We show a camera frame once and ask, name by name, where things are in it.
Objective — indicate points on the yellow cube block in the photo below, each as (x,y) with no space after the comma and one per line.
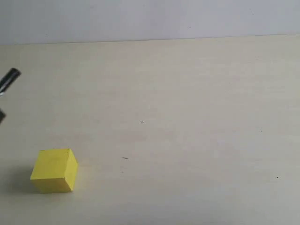
(55,171)

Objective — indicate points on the black and white marker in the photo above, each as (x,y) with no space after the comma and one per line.
(8,79)

